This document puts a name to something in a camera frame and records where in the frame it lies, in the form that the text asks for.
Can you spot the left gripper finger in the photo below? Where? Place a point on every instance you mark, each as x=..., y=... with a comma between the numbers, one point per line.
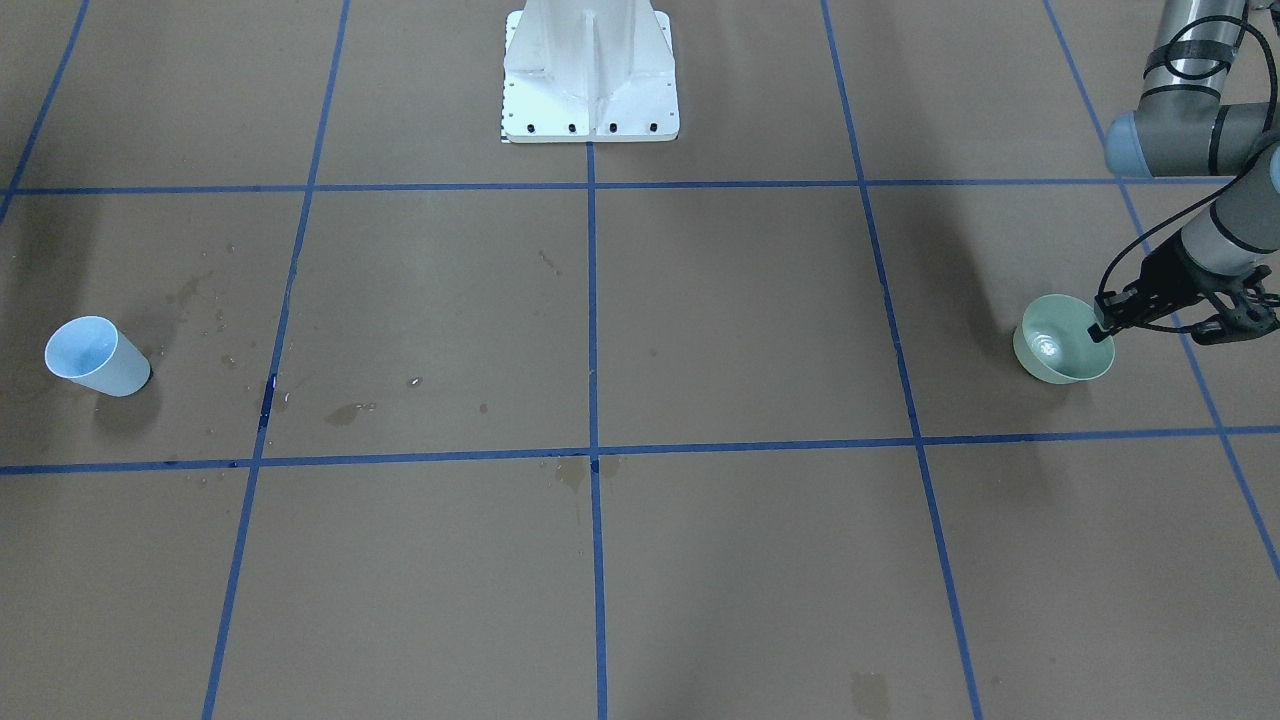
x=1225, y=328
x=1116, y=312

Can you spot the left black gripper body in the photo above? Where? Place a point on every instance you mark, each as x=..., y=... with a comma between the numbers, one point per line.
x=1166, y=283

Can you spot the light green bowl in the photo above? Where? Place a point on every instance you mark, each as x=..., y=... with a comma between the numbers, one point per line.
x=1054, y=344

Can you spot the light blue plastic cup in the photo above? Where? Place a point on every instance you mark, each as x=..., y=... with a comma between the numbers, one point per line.
x=92, y=352

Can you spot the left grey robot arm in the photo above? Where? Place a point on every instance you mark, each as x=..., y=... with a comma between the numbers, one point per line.
x=1181, y=127

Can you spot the brown paper table cover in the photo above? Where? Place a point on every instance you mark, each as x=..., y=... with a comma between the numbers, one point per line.
x=729, y=427

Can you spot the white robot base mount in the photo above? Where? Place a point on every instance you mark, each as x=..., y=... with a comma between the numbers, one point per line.
x=589, y=72

